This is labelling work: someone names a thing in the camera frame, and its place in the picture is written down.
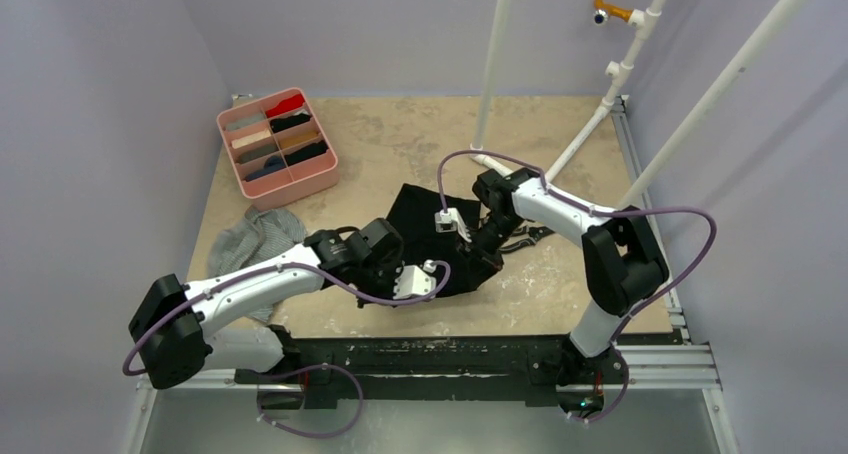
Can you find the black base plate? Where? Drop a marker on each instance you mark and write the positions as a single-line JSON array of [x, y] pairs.
[[537, 370]]

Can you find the orange mounted camera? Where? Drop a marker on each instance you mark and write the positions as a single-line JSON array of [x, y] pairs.
[[604, 11]]

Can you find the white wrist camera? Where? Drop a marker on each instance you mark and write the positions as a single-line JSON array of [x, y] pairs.
[[415, 281], [449, 220]]

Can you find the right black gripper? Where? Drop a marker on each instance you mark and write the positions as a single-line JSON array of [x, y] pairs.
[[486, 251]]

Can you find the grey striped underwear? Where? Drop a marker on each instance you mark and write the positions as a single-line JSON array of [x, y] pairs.
[[257, 237]]

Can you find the aluminium rail frame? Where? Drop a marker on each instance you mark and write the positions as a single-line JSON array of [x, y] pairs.
[[664, 364]]

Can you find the black handled pliers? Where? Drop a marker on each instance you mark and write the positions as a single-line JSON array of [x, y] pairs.
[[524, 237]]

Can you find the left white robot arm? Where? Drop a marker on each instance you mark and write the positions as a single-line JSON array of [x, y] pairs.
[[178, 327]]

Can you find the white pvc pipe frame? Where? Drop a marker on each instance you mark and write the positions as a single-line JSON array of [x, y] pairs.
[[643, 22]]

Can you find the black underwear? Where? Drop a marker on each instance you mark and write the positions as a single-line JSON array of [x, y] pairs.
[[412, 216]]

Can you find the pink divided organizer tray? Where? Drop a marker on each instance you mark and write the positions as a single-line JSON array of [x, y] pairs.
[[291, 184]]

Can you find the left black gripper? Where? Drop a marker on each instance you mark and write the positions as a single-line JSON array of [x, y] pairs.
[[391, 268]]

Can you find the navy rolled garment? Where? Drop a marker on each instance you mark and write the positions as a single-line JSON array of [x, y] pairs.
[[272, 164]]

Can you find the black rolled garment upper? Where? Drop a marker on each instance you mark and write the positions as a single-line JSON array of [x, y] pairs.
[[283, 123]]

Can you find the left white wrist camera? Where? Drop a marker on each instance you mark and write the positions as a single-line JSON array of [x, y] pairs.
[[415, 281]]

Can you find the beige rolled garment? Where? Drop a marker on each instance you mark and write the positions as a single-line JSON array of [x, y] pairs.
[[250, 139]]

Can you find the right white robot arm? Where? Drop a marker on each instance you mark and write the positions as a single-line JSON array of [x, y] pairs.
[[622, 260]]

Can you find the black rolled garment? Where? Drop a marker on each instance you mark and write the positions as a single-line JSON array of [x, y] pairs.
[[305, 153], [283, 123]]

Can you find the red rolled garment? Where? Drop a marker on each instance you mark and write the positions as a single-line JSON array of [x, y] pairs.
[[287, 105]]

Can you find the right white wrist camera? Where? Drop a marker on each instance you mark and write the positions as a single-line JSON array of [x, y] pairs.
[[449, 220]]

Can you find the dark grey rolled garment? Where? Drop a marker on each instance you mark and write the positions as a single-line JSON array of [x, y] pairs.
[[256, 153]]

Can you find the black rolled garment lower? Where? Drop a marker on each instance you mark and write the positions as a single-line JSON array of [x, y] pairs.
[[305, 153]]

